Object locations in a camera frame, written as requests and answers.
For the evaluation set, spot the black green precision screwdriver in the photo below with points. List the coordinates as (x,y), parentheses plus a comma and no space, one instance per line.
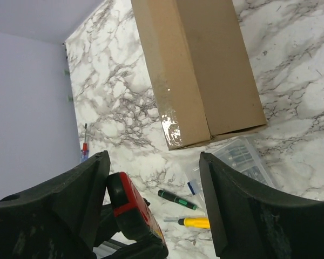
(176,199)

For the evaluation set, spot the brown cardboard express box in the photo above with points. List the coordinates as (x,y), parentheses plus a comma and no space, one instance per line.
(199,69)

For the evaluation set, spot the yellow handled screwdriver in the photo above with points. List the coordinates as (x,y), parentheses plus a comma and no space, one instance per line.
(196,222)

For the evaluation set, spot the clear plastic screw organizer box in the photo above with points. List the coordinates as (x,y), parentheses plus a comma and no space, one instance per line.
(241,155)

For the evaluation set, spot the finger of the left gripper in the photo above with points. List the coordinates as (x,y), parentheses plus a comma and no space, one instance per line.
(147,243)

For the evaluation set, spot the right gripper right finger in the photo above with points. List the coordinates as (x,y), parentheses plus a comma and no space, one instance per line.
(251,220)

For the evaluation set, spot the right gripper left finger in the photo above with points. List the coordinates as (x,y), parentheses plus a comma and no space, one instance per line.
(58,218)

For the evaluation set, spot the red blue screwdriver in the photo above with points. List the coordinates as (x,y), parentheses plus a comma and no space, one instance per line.
(84,150)

